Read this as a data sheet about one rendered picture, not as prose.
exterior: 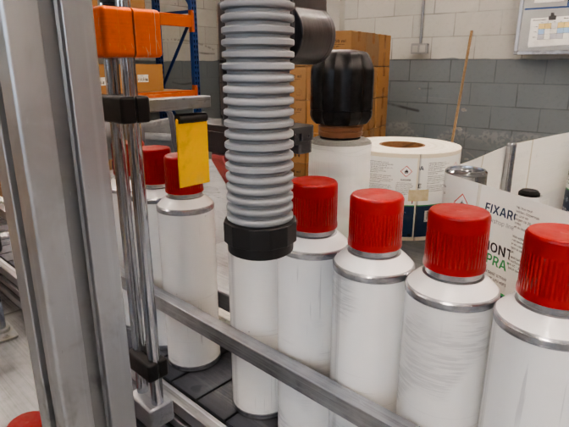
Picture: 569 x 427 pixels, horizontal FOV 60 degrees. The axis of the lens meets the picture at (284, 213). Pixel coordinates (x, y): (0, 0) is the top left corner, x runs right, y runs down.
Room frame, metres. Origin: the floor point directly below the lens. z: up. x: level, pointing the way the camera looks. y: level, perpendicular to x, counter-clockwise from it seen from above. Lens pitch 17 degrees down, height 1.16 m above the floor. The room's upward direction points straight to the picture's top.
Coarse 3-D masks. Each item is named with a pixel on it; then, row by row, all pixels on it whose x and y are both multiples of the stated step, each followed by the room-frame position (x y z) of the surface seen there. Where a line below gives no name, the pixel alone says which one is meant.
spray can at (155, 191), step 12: (144, 156) 0.45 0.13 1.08; (156, 156) 0.45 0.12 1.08; (144, 168) 0.45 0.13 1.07; (156, 168) 0.45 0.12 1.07; (156, 180) 0.45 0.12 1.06; (156, 192) 0.45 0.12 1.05; (132, 204) 0.45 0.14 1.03; (156, 204) 0.44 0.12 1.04; (156, 216) 0.44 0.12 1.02; (156, 228) 0.44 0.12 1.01; (156, 240) 0.44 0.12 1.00; (156, 252) 0.44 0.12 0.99; (156, 264) 0.44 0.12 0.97; (156, 276) 0.44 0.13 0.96; (144, 336) 0.45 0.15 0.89
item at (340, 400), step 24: (0, 216) 0.68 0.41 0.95; (168, 312) 0.39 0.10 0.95; (192, 312) 0.37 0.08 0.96; (216, 336) 0.34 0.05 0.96; (240, 336) 0.33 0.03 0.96; (264, 360) 0.31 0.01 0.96; (288, 360) 0.30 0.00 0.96; (288, 384) 0.29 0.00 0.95; (312, 384) 0.28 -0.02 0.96; (336, 384) 0.27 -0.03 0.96; (336, 408) 0.26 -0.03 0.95; (360, 408) 0.25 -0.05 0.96; (384, 408) 0.25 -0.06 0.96
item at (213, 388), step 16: (0, 224) 0.86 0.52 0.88; (0, 256) 0.70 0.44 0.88; (128, 336) 0.47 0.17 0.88; (160, 352) 0.44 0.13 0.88; (224, 352) 0.44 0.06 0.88; (224, 368) 0.41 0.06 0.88; (176, 384) 0.39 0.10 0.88; (192, 384) 0.39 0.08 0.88; (208, 384) 0.39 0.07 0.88; (224, 384) 0.39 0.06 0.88; (192, 400) 0.37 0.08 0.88; (208, 400) 0.36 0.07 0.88; (224, 400) 0.36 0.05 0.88; (224, 416) 0.34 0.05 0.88; (240, 416) 0.34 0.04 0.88
